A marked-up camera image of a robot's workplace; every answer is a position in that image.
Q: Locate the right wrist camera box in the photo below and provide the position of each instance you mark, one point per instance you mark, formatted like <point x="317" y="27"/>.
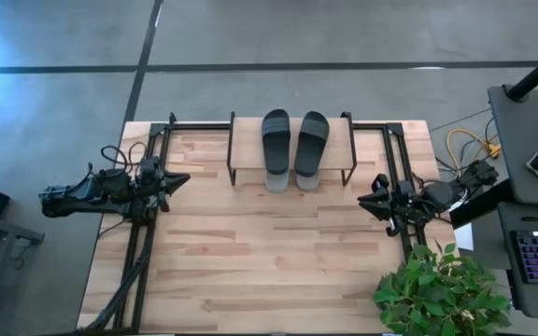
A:
<point x="380" y="182"/>

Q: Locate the grey desk with monitor pole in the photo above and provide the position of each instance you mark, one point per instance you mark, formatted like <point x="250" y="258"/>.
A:
<point x="521" y="140"/>

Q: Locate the wooden shelf with black frame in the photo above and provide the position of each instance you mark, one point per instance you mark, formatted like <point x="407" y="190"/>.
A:
<point x="245" y="144"/>

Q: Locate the grey desk with keyboard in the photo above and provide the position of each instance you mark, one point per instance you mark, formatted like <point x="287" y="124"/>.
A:
<point x="530" y="298"/>

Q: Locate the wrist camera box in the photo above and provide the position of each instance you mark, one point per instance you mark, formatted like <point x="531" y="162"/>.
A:
<point x="149" y="165"/>
<point x="380" y="182"/>

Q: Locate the white paper sheet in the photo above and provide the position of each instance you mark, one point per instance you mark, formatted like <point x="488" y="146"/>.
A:
<point x="465" y="235"/>

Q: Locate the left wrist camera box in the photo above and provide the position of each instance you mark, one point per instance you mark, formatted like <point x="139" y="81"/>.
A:
<point x="149" y="165"/>

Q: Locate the black rubber slide sandal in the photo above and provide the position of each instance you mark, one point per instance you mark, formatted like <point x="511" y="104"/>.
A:
<point x="311" y="149"/>
<point x="276" y="149"/>

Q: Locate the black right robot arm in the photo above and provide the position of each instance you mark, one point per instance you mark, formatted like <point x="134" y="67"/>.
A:
<point x="456" y="189"/>

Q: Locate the black aluminium extrusion frame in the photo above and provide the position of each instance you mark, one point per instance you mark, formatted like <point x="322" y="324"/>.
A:
<point x="199" y="126"/>

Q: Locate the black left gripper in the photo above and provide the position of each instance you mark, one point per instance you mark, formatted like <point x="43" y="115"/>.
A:
<point x="150" y="189"/>

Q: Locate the black monitor pole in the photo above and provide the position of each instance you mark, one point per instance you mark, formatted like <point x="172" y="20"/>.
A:
<point x="535" y="74"/>

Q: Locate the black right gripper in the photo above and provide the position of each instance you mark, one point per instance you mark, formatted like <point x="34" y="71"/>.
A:
<point x="404" y="205"/>

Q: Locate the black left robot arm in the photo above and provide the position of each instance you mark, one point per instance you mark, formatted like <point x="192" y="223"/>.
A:
<point x="82" y="196"/>

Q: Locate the green leafy potted plant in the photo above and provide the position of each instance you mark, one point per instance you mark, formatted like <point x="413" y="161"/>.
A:
<point x="437" y="294"/>

